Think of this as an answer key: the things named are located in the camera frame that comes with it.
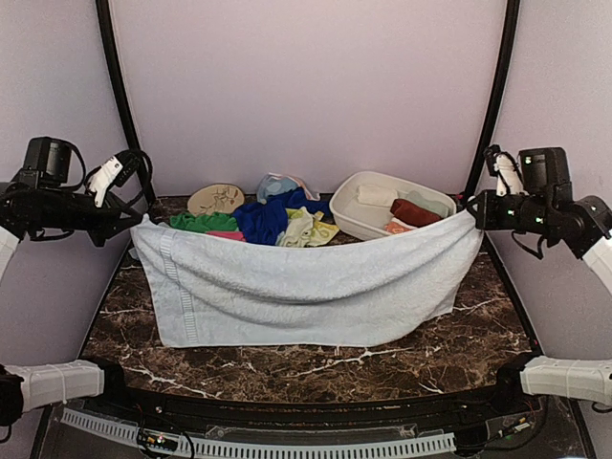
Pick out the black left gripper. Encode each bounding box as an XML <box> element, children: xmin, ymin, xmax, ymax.
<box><xmin>30</xmin><ymin>185</ymin><xmax>142</xmax><ymax>245</ymax></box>

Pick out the black left frame post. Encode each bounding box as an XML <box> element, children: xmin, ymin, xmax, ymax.
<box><xmin>95</xmin><ymin>0</ymin><xmax>157</xmax><ymax>202</ymax></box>

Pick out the pale green rolled towel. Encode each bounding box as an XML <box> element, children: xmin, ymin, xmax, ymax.
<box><xmin>401</xmin><ymin>190</ymin><xmax>451</xmax><ymax>218</ymax></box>

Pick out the black frame post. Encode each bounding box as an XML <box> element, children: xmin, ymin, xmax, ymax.
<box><xmin>95</xmin><ymin>0</ymin><xmax>157</xmax><ymax>202</ymax></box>
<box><xmin>463</xmin><ymin>0</ymin><xmax>521</xmax><ymax>198</ymax></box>

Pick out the large pale blue towel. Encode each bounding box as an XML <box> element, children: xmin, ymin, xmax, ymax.
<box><xmin>131</xmin><ymin>211</ymin><xmax>483</xmax><ymax>348</ymax></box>

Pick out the orange patterned rolled towel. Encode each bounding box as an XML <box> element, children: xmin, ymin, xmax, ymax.
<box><xmin>384</xmin><ymin>218</ymin><xmax>417</xmax><ymax>234</ymax></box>

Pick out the white plastic basin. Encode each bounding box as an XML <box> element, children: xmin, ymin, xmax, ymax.
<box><xmin>329</xmin><ymin>171</ymin><xmax>457</xmax><ymax>240</ymax></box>

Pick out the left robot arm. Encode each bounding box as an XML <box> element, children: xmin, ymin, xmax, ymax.
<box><xmin>1</xmin><ymin>230</ymin><xmax>129</xmax><ymax>366</ymax></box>

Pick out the brown rolled towel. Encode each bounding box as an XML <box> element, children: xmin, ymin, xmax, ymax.
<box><xmin>390</xmin><ymin>198</ymin><xmax>442</xmax><ymax>228</ymax></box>

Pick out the black right frame post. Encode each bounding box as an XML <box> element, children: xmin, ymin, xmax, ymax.
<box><xmin>463</xmin><ymin>0</ymin><xmax>521</xmax><ymax>198</ymax></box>

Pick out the beige bird-painted plate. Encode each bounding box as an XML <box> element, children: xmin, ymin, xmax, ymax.
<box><xmin>187</xmin><ymin>184</ymin><xmax>245</xmax><ymax>216</ymax></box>

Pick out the white slotted cable duct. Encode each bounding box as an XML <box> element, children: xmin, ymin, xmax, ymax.
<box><xmin>60</xmin><ymin>408</ymin><xmax>457</xmax><ymax>458</ymax></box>

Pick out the pale yellow patterned towel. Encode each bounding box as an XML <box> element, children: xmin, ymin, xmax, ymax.
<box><xmin>275</xmin><ymin>207</ymin><xmax>339</xmax><ymax>248</ymax></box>

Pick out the pink towel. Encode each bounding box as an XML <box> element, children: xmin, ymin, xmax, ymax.
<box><xmin>207</xmin><ymin>231</ymin><xmax>246</xmax><ymax>242</ymax></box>

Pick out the white rolled towel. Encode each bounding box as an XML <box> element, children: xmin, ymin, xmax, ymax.
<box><xmin>357</xmin><ymin>184</ymin><xmax>398</xmax><ymax>208</ymax></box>

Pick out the royal blue towel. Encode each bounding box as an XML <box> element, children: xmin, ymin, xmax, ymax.
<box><xmin>231</xmin><ymin>187</ymin><xmax>331</xmax><ymax>246</ymax></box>

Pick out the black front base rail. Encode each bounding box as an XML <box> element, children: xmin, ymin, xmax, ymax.
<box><xmin>84</xmin><ymin>385</ymin><xmax>542</xmax><ymax>431</ymax></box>

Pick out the light blue dotted towel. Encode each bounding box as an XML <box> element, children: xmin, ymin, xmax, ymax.
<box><xmin>255</xmin><ymin>173</ymin><xmax>320</xmax><ymax>204</ymax></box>

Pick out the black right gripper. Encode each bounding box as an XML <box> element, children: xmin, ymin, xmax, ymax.
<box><xmin>468</xmin><ymin>187</ymin><xmax>554</xmax><ymax>234</ymax></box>

